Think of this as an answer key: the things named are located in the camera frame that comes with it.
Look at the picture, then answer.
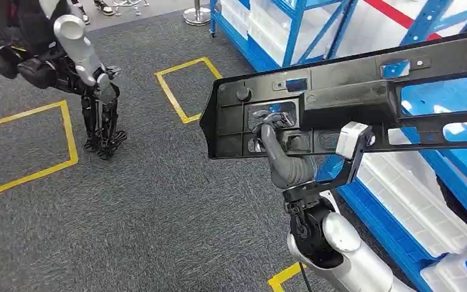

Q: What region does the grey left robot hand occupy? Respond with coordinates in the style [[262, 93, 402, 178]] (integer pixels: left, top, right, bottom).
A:
[[94, 65, 122, 105]]

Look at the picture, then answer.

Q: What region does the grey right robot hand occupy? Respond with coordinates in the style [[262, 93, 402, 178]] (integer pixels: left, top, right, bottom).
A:
[[251, 109, 320, 190]]

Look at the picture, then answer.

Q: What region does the black plastic panel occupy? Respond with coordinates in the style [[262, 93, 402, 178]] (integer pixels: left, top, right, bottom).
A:
[[199, 27, 467, 161]]

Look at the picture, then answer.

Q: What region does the person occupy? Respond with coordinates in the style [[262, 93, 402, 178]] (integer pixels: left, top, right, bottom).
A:
[[71, 0, 116, 25]]

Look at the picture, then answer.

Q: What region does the chrome chair base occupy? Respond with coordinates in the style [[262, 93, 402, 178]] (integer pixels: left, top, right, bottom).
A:
[[112, 0, 150, 17]]

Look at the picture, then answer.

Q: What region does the chrome stanchion base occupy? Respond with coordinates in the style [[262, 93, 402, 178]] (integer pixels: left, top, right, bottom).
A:
[[182, 0, 212, 27]]

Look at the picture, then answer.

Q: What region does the large white plastic bin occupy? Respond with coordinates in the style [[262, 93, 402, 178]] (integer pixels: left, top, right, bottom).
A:
[[356, 128, 467, 259]]

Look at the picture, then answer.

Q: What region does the blue metal shelf rack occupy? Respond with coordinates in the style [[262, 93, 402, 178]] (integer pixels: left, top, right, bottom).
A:
[[209, 0, 467, 292]]

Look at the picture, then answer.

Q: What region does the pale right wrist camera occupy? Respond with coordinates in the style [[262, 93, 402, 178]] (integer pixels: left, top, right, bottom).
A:
[[335, 121, 376, 161]]

